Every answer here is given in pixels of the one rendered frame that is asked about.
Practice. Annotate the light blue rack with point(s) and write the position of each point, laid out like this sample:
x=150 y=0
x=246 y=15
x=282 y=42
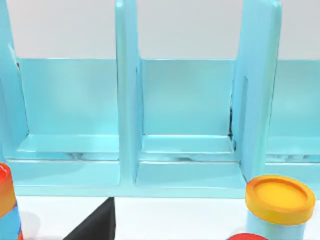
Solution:
x=160 y=112

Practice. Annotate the red lid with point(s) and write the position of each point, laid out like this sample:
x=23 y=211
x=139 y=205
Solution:
x=246 y=237

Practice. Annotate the blue can with yellow lid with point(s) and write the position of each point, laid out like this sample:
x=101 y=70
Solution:
x=277 y=207

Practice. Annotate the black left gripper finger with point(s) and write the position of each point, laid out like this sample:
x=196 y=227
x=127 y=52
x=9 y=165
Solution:
x=98 y=222

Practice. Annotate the stack of coloured rings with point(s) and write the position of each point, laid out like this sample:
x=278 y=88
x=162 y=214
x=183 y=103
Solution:
x=7 y=202

